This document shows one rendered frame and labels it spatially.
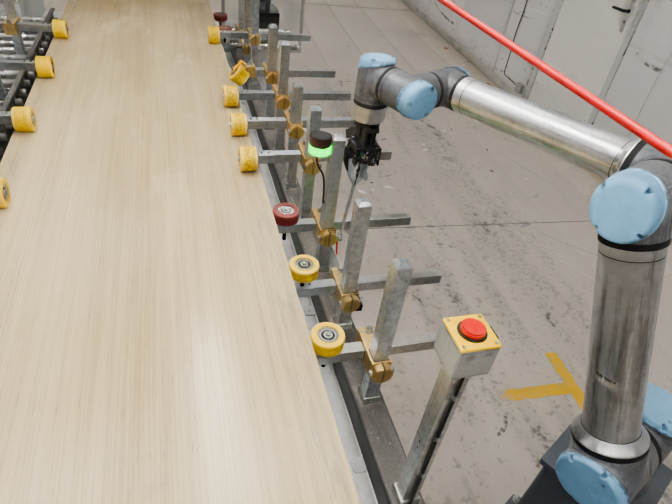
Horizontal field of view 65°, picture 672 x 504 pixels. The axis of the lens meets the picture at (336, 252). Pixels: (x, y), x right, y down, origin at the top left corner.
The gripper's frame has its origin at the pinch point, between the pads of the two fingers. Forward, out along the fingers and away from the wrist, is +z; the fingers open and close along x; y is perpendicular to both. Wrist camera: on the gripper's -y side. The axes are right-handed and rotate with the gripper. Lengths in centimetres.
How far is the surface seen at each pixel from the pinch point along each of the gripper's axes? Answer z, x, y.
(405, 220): 16.0, 19.8, 0.1
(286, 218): 10.9, -20.0, 2.5
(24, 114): 5, -96, -54
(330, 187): -0.4, -8.5, 4.3
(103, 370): 11, -67, 50
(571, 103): 69, 264, -216
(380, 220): 15.4, 11.1, 0.1
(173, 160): 11, -50, -34
